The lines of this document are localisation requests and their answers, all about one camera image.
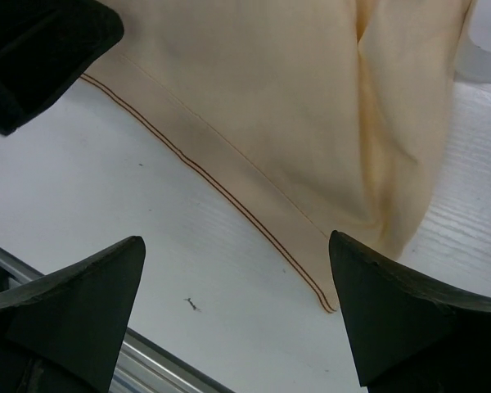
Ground aluminium mounting rail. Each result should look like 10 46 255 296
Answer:
0 258 224 392

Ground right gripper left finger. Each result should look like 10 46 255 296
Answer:
0 236 146 392

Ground beige underwear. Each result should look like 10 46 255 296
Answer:
84 1 473 312

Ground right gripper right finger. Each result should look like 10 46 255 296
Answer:
329 231 491 392

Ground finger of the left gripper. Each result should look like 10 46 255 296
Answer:
0 1 124 136

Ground white plastic basket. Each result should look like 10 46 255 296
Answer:
454 0 491 84

